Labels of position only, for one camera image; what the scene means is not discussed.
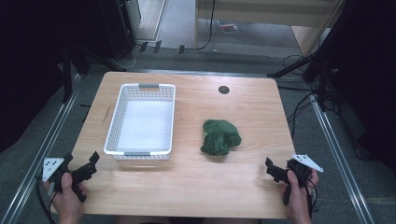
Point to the black metal stand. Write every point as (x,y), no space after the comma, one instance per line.
(67,77)

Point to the black cabinet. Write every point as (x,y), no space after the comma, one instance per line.
(116,28)

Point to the magazine with red cover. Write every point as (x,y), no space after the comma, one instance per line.
(228,26)

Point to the metal floor rail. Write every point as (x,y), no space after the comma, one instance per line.
(339,155)
(34,165)

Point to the person's right hand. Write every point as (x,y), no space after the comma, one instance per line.
(297,202)

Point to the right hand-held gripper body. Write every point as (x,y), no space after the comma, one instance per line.
(300,169)

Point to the dark curtain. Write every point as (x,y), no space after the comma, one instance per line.
(28,62)
(367,77)

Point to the light wooden shelf unit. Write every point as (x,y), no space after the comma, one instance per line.
(264,12)

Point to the black tripod stand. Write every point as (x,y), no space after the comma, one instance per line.
(311,62)

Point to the person's left hand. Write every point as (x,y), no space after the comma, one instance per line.
(67,203)

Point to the black round table grommet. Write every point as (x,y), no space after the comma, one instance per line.
(223,90)

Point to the white plastic basket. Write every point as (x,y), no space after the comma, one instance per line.
(146,124)

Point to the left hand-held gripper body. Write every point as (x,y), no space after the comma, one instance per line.
(52,166)

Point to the green cloth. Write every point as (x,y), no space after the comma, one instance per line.
(219,135)

